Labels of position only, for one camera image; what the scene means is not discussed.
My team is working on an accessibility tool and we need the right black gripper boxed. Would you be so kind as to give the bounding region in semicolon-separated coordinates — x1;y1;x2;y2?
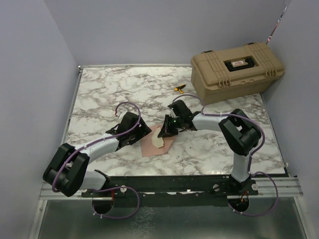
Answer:
158;115;183;138

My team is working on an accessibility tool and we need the cream paper letter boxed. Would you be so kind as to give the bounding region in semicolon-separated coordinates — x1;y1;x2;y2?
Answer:
152;127;164;148

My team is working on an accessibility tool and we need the pink envelope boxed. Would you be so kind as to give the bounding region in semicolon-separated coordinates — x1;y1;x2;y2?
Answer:
141;124;175;157

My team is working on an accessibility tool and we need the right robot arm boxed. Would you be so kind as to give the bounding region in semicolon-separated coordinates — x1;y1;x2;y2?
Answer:
157;100;265;195

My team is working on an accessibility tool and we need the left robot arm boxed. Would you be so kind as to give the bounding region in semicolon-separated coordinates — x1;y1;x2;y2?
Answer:
42;112;152;197

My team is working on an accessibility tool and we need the tan plastic case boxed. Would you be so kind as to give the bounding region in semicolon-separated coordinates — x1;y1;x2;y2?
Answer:
191;43;285;105

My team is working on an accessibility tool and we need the yellow handled screwdriver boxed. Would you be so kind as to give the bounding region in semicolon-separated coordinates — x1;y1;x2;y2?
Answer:
173;84;200;113

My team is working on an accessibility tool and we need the black mounting rail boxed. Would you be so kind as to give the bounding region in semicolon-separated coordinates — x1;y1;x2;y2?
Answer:
81;175;258;207

